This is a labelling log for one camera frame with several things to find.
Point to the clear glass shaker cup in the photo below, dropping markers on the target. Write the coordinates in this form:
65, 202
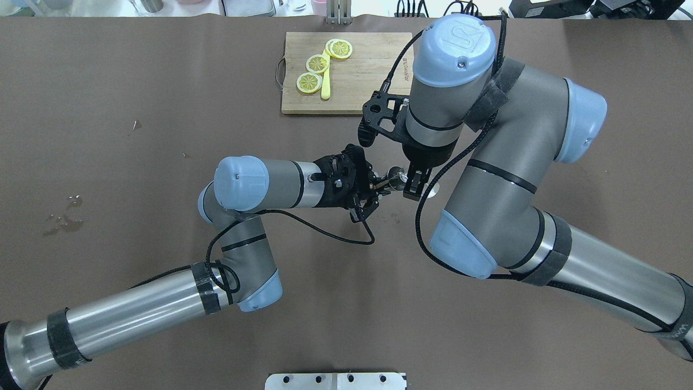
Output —
431, 190

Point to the aluminium frame post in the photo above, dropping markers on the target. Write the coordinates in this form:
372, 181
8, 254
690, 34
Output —
339, 12

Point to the lemon slice one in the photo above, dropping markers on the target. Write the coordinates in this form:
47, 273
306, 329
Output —
339, 48

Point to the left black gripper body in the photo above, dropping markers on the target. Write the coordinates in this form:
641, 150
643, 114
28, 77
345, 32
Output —
334, 200

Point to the white camera post base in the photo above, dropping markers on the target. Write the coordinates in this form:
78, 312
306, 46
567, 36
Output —
358, 380

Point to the yellow plastic knife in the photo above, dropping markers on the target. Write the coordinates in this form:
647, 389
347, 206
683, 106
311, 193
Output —
325, 92

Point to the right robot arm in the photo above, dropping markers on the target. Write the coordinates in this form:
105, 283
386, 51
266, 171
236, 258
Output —
526, 119

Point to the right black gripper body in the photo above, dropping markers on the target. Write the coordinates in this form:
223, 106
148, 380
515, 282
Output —
426, 155

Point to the steel measuring jigger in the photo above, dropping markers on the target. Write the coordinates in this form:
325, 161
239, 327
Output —
396, 179

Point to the bamboo cutting board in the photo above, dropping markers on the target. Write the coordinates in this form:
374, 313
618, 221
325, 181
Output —
352, 80

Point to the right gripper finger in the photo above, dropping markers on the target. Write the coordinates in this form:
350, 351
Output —
424, 180
411, 189

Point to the lemon slice two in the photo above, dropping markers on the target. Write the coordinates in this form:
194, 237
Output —
317, 63

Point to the lemon slice three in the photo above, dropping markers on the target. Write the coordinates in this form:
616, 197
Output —
309, 83

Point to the metal lidded tray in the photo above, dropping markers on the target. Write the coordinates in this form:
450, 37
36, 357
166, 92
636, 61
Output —
249, 8

